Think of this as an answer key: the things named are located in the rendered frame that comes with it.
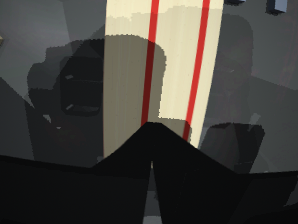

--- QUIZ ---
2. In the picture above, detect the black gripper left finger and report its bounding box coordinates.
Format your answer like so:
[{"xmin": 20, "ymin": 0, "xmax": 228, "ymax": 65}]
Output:
[{"xmin": 0, "ymin": 121, "xmax": 156, "ymax": 224}]

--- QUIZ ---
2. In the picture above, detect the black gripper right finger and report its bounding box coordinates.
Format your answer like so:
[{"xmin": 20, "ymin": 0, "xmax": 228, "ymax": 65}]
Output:
[{"xmin": 152, "ymin": 123, "xmax": 298, "ymax": 224}]

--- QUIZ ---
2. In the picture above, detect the cream strip with red stripes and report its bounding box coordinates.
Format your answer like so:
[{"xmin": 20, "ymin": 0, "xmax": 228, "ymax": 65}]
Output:
[{"xmin": 104, "ymin": 0, "xmax": 223, "ymax": 159}]

